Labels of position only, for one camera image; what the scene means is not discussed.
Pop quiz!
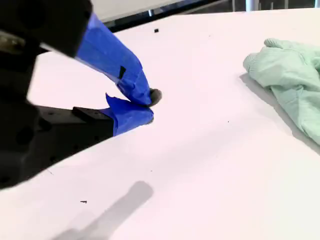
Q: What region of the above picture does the white side table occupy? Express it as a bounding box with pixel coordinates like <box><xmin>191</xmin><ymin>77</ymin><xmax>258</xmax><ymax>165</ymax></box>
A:
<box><xmin>93</xmin><ymin>0</ymin><xmax>222</xmax><ymax>23</ymax></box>

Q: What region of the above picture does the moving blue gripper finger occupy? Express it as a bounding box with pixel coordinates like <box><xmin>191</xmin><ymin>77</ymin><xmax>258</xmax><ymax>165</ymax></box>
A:
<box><xmin>0</xmin><ymin>0</ymin><xmax>163</xmax><ymax>108</ymax></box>

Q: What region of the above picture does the chrome table leg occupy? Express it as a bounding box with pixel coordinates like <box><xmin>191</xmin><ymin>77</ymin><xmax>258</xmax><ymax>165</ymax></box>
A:
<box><xmin>244</xmin><ymin>0</ymin><xmax>262</xmax><ymax>12</ymax></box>

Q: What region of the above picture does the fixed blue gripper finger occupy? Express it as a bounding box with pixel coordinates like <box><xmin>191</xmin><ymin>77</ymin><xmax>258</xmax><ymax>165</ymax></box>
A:
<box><xmin>72</xmin><ymin>92</ymin><xmax>155</xmax><ymax>154</ymax></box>

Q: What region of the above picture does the pale green T-shirt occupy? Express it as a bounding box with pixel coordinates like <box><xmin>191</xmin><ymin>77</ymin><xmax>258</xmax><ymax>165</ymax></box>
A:
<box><xmin>242</xmin><ymin>37</ymin><xmax>320</xmax><ymax>147</ymax></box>

